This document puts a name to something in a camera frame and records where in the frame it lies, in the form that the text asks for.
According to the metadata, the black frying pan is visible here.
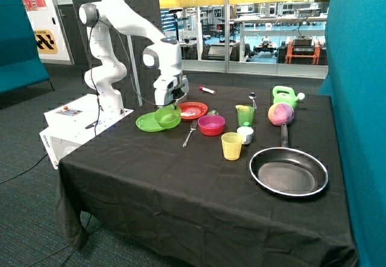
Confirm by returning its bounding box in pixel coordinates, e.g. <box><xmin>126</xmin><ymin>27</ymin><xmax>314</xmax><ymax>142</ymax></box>
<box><xmin>249</xmin><ymin>123</ymin><xmax>329</xmax><ymax>198</ymax></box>

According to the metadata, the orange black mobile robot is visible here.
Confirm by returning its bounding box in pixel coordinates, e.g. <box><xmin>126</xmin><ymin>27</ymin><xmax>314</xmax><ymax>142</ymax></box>
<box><xmin>284</xmin><ymin>36</ymin><xmax>327</xmax><ymax>66</ymax></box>

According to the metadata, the orange-red plastic bowl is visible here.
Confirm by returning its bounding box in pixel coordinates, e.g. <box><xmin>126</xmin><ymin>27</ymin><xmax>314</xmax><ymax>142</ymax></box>
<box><xmin>199</xmin><ymin>124</ymin><xmax>224</xmax><ymax>136</ymax></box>

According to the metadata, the small white jar green lid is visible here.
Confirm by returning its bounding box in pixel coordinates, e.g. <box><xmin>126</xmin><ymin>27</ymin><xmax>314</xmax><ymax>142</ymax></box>
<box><xmin>237</xmin><ymin>122</ymin><xmax>254</xmax><ymax>145</ymax></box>

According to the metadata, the teal sofa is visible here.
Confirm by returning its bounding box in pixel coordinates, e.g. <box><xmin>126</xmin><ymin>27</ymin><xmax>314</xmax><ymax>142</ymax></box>
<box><xmin>0</xmin><ymin>0</ymin><xmax>50</xmax><ymax>94</ymax></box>

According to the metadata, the red white marker pen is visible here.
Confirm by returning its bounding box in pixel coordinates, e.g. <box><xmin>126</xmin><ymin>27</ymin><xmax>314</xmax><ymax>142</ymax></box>
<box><xmin>199</xmin><ymin>86</ymin><xmax>216</xmax><ymax>95</ymax></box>

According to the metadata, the silver metal spoon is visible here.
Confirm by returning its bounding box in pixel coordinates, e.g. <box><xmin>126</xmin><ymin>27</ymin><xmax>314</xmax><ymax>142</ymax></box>
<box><xmin>248</xmin><ymin>92</ymin><xmax>257</xmax><ymax>110</ymax></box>

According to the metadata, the yellow plastic cup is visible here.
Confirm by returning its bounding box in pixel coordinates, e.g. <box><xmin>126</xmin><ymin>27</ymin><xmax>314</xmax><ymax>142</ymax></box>
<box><xmin>221</xmin><ymin>132</ymin><xmax>242</xmax><ymax>161</ymax></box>

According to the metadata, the white robot control box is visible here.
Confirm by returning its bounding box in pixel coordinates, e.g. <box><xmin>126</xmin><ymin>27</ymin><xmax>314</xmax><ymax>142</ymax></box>
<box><xmin>40</xmin><ymin>94</ymin><xmax>133</xmax><ymax>169</ymax></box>

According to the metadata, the silver metal fork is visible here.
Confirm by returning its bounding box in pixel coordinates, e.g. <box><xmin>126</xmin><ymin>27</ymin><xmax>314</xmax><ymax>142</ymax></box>
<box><xmin>182</xmin><ymin>120</ymin><xmax>198</xmax><ymax>147</ymax></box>

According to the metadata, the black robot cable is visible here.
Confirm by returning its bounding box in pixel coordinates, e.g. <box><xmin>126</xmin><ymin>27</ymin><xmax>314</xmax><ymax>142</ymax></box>
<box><xmin>87</xmin><ymin>19</ymin><xmax>157</xmax><ymax>129</ymax></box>

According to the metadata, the black floor cable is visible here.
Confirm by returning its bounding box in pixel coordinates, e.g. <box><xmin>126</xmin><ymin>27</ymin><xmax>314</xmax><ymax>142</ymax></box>
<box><xmin>0</xmin><ymin>153</ymin><xmax>49</xmax><ymax>185</ymax></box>

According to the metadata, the yellow black warning sign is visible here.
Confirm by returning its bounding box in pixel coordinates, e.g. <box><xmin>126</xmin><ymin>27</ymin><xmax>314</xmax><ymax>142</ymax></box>
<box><xmin>34</xmin><ymin>30</ymin><xmax>58</xmax><ymax>55</ymax></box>

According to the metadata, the white lab workbench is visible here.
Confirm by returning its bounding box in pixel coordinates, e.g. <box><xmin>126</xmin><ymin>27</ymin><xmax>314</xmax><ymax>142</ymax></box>
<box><xmin>233</xmin><ymin>14</ymin><xmax>327</xmax><ymax>41</ymax></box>

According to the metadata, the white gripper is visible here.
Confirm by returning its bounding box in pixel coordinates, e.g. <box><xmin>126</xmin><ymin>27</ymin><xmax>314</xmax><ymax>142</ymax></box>
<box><xmin>153</xmin><ymin>74</ymin><xmax>189</xmax><ymax>110</ymax></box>

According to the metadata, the green toy watering can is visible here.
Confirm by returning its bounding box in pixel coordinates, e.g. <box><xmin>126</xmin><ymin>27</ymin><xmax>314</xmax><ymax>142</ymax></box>
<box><xmin>272</xmin><ymin>86</ymin><xmax>305</xmax><ymax>109</ymax></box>

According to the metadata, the green plastic plate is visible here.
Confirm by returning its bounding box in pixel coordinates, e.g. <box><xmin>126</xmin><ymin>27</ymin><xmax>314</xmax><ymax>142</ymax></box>
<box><xmin>136</xmin><ymin>112</ymin><xmax>165</xmax><ymax>133</ymax></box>

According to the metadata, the green plastic bowl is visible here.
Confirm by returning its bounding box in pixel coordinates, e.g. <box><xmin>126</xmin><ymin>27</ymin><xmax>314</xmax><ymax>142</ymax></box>
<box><xmin>155</xmin><ymin>105</ymin><xmax>181</xmax><ymax>128</ymax></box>

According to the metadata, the green transparent plastic cup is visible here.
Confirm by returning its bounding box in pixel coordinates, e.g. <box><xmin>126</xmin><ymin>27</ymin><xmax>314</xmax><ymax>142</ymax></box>
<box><xmin>236</xmin><ymin>105</ymin><xmax>255</xmax><ymax>127</ymax></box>

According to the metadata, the green toy bell pepper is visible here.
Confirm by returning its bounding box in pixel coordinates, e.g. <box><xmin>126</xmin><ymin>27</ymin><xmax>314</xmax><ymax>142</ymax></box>
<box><xmin>207</xmin><ymin>110</ymin><xmax>218</xmax><ymax>115</ymax></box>

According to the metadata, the teal partition wall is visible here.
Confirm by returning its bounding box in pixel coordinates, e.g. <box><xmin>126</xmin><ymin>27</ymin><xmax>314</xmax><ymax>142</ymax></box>
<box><xmin>320</xmin><ymin>0</ymin><xmax>385</xmax><ymax>266</ymax></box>

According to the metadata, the multicolour plush ball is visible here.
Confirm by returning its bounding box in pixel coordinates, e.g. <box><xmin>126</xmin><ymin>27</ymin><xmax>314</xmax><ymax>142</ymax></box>
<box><xmin>268</xmin><ymin>103</ymin><xmax>295</xmax><ymax>126</ymax></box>

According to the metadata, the orange-red plastic plate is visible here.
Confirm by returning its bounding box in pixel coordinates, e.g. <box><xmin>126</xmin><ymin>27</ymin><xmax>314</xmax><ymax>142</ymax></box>
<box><xmin>179</xmin><ymin>102</ymin><xmax>208</xmax><ymax>121</ymax></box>

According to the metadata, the purple plastic bowl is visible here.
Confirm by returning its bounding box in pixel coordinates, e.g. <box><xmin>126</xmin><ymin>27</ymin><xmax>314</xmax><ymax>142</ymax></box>
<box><xmin>198</xmin><ymin>115</ymin><xmax>225</xmax><ymax>128</ymax></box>

